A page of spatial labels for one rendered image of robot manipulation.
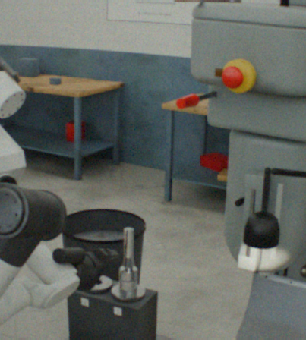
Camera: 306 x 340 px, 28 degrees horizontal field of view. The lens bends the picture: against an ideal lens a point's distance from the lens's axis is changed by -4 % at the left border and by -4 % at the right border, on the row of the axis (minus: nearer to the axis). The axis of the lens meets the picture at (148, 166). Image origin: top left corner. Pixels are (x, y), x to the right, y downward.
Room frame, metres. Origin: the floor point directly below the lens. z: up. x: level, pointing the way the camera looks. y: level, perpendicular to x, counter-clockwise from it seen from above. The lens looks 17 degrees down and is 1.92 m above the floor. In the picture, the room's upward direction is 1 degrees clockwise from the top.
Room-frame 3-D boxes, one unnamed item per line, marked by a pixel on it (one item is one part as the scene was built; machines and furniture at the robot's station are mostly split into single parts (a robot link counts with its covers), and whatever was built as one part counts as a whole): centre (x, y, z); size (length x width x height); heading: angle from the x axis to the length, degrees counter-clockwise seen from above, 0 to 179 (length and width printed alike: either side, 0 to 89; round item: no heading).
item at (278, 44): (1.31, -0.29, 1.81); 0.47 x 0.26 x 0.16; 148
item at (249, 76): (1.11, -0.16, 1.76); 0.06 x 0.02 x 0.06; 58
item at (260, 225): (1.12, -0.22, 1.46); 0.07 x 0.07 x 0.06
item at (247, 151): (1.30, -0.28, 1.47); 0.21 x 0.19 x 0.32; 58
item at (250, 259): (1.21, -0.22, 1.45); 0.04 x 0.04 x 0.21; 58
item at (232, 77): (1.09, -0.15, 1.76); 0.04 x 0.03 x 0.04; 58
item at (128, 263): (1.49, 0.05, 1.25); 0.03 x 0.03 x 0.11
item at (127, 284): (1.49, 0.05, 1.16); 0.05 x 0.05 x 0.06
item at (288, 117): (1.34, -0.30, 1.68); 0.34 x 0.24 x 0.10; 148
